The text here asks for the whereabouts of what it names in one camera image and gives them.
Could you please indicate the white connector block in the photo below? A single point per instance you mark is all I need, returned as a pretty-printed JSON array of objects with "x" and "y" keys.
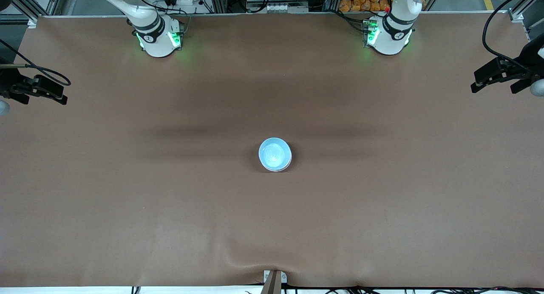
[{"x": 280, "y": 8}]

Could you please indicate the blue bowl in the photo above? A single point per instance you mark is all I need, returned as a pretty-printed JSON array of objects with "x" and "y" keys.
[{"x": 275, "y": 154}]

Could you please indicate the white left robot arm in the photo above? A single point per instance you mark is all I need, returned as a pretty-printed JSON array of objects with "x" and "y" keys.
[{"x": 391, "y": 35}]

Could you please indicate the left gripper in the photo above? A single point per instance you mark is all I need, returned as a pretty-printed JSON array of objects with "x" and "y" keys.
[{"x": 529, "y": 59}]

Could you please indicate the orange packaged goods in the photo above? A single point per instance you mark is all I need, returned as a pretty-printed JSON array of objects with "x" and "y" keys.
[{"x": 361, "y": 1}]

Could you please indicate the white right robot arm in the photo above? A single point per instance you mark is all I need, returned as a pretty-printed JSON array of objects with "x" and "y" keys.
[{"x": 157, "y": 43}]

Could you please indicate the metal table edge bracket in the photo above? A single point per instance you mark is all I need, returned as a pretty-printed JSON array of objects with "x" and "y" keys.
[{"x": 274, "y": 283}]

